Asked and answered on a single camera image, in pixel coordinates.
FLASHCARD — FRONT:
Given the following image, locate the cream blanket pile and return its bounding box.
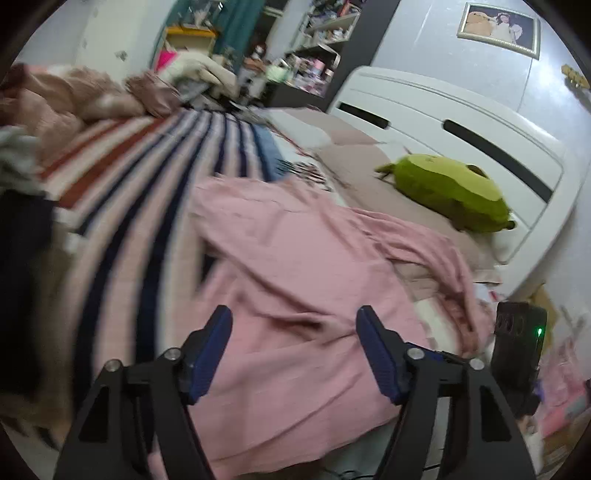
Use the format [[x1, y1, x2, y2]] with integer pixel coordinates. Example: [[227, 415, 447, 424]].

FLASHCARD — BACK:
[[156, 50, 238, 104]]

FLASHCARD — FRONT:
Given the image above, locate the beige pillow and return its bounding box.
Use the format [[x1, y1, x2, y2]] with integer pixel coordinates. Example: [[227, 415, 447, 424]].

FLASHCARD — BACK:
[[263, 108, 495, 274]]

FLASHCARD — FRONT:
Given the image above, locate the framed wall photo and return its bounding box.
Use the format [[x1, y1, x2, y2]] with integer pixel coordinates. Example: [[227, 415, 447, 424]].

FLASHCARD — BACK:
[[457, 3, 541, 60]]

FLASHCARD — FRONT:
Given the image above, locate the green avocado plush toy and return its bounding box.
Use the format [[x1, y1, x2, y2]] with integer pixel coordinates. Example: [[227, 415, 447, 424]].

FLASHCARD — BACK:
[[375, 154, 516, 234]]

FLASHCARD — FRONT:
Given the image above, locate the teal curtain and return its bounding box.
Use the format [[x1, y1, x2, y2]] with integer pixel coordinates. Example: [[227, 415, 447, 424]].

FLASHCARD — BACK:
[[166, 0, 266, 70]]

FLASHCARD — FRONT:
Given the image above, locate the pink knit sweater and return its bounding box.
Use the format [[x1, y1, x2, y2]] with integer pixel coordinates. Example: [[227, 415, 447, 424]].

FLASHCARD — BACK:
[[151, 174, 495, 480]]

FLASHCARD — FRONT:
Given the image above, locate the dark bookshelf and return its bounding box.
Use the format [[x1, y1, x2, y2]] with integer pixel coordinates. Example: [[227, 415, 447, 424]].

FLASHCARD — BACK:
[[266, 0, 400, 111]]

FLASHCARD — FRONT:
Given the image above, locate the white door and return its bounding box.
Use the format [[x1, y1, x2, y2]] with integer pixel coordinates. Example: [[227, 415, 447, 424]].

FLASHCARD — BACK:
[[75, 0, 174, 82]]

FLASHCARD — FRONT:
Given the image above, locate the striped bed blanket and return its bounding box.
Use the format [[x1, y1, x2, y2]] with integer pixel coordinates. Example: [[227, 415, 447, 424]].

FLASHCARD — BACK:
[[32, 108, 297, 398]]

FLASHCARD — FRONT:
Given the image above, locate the yellow shelf unit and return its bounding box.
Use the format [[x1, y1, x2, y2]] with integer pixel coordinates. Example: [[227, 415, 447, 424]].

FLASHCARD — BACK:
[[163, 26, 217, 55]]

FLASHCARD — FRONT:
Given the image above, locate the beige pink duvet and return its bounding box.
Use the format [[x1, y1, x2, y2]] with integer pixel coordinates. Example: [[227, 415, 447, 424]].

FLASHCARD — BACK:
[[1, 63, 145, 165]]

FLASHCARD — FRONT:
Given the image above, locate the pink satin pillow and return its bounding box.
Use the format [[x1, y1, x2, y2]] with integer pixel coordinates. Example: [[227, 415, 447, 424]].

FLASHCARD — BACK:
[[124, 71, 181, 118]]

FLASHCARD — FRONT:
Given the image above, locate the yellow guitar headstock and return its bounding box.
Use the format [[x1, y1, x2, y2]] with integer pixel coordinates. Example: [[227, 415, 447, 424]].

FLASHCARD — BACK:
[[561, 64, 590, 90]]

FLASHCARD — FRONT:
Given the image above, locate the white bed headboard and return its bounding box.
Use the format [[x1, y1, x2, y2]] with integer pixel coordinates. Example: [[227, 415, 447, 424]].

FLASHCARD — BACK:
[[328, 66, 581, 297]]

